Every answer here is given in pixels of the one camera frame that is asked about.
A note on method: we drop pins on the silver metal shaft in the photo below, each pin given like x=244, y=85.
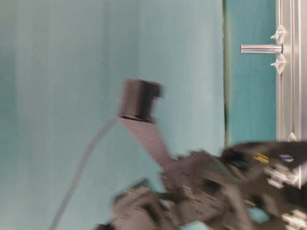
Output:
x=261, y=49

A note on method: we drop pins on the white plastic rail clip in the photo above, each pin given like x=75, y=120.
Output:
x=279, y=64
x=279, y=34
x=292, y=137

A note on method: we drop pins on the silver aluminium extrusion rail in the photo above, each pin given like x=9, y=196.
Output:
x=290, y=14

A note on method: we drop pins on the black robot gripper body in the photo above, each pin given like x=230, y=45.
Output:
x=251, y=186

